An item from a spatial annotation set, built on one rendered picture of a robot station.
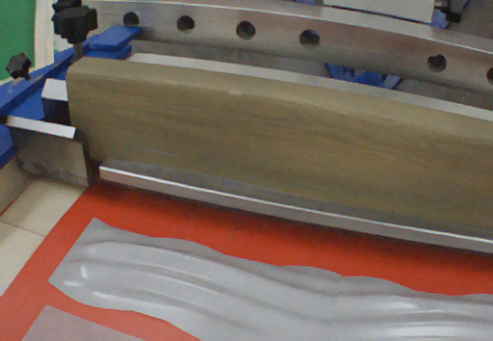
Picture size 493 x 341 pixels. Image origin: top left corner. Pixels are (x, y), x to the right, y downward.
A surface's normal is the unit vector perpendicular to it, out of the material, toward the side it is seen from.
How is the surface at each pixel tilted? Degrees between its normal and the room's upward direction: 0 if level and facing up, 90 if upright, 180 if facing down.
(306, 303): 3
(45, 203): 32
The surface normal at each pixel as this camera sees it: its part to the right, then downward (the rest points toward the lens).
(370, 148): -0.26, 0.51
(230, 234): 0.04, -0.83
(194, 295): -0.15, -0.43
